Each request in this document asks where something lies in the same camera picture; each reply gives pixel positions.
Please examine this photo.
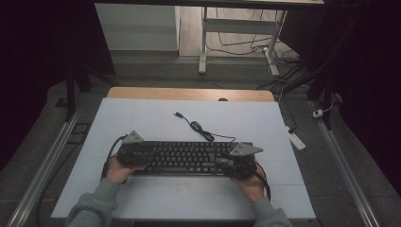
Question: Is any person's right hand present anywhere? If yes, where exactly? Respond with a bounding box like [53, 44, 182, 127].
[231, 164, 267, 203]

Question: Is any white cabinet panel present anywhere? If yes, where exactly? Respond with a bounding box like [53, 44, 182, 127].
[94, 3, 181, 52]

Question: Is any tangle of floor cables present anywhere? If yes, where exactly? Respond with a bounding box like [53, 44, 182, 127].
[206, 7, 301, 64]

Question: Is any wooden table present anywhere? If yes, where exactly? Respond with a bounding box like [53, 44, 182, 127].
[106, 86, 276, 103]

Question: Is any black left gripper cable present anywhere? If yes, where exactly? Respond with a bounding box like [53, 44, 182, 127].
[100, 134, 128, 183]

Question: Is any aluminium rail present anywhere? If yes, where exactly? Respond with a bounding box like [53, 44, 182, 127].
[6, 105, 83, 227]
[316, 118, 382, 227]

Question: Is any black computer keyboard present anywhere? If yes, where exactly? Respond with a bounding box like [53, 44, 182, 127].
[135, 140, 253, 177]

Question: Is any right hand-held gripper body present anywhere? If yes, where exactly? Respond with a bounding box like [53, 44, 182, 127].
[224, 142, 265, 180]

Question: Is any black metal stand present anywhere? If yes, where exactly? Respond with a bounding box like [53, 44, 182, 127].
[305, 61, 336, 131]
[63, 61, 116, 123]

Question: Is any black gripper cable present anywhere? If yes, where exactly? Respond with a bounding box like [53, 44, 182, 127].
[100, 134, 128, 183]
[252, 161, 272, 202]

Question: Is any white table cover board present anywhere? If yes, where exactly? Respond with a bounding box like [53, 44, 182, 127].
[50, 97, 317, 220]

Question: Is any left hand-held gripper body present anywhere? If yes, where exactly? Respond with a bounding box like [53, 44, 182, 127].
[115, 130, 149, 168]

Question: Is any white power strip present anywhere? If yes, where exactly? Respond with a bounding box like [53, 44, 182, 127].
[285, 125, 307, 151]

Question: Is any black keyboard cable with plug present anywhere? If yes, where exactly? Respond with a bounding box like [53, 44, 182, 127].
[173, 111, 237, 144]

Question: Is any person's left hand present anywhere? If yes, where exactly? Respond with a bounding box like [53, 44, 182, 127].
[105, 156, 147, 185]

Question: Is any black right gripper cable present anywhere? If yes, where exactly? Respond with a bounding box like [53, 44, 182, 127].
[252, 161, 272, 202]

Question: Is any white metal desk frame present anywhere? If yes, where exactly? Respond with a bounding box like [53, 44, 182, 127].
[198, 6, 288, 77]

